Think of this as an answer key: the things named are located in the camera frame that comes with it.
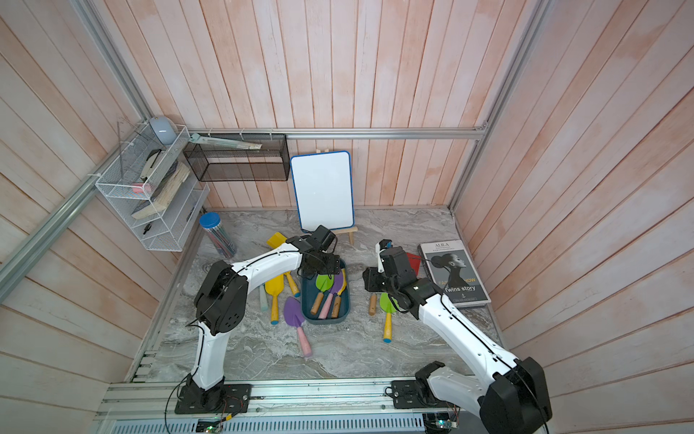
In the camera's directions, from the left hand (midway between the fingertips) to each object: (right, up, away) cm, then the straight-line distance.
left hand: (329, 271), depth 95 cm
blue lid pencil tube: (-40, +17, -6) cm, 44 cm away
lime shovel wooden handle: (+15, -11, -5) cm, 19 cm away
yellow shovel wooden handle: (+3, -9, -5) cm, 11 cm away
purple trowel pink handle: (+3, -5, -2) cm, 6 cm away
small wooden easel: (+8, +15, +10) cm, 19 cm away
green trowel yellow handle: (+17, -6, -25) cm, 30 cm away
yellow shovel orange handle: (-13, -5, 0) cm, 14 cm away
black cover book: (+43, +3, +2) cm, 43 cm away
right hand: (+13, +2, -12) cm, 18 cm away
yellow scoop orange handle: (-23, +11, +14) cm, 29 cm away
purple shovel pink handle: (-11, -14, -6) cm, 19 cm away
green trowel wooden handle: (-2, -4, +1) cm, 5 cm away
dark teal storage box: (-7, -7, -2) cm, 10 cm away
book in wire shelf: (-49, +24, -17) cm, 57 cm away
